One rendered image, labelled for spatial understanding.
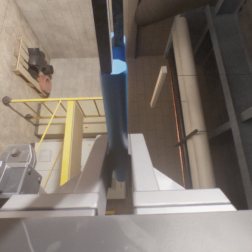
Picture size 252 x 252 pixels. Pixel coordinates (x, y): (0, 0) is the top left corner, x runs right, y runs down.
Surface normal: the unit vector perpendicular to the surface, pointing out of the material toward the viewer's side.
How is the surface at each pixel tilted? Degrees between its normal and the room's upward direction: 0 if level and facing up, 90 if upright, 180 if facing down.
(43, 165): 90
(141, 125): 90
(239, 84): 90
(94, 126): 90
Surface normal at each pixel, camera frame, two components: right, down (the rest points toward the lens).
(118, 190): 0.00, -0.30
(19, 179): -0.01, -0.61
